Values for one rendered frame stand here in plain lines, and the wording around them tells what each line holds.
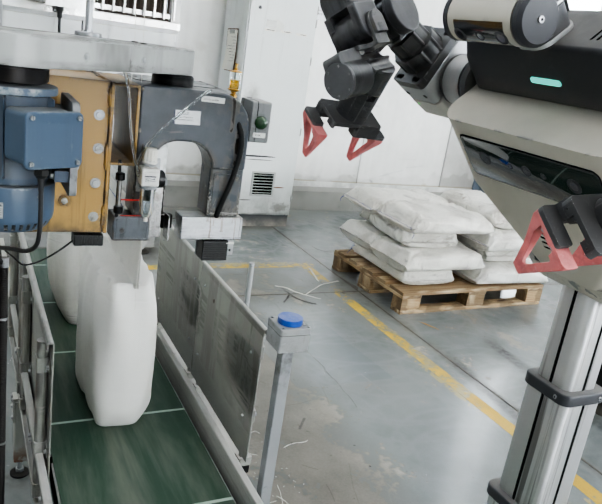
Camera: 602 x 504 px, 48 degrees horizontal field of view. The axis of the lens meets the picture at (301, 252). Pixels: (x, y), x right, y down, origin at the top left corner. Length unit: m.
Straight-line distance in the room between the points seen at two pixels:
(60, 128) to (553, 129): 0.75
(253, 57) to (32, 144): 4.13
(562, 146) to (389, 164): 5.69
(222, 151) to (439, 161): 5.60
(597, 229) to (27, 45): 0.87
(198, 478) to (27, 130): 1.03
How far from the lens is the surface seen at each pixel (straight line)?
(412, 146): 6.76
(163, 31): 4.24
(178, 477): 1.82
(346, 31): 1.13
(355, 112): 1.14
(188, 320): 2.38
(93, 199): 1.45
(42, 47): 1.18
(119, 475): 1.82
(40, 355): 1.70
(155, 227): 1.52
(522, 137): 1.04
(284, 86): 5.31
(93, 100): 1.41
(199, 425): 2.04
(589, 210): 0.72
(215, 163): 1.49
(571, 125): 1.03
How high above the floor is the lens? 1.46
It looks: 17 degrees down
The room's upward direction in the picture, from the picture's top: 9 degrees clockwise
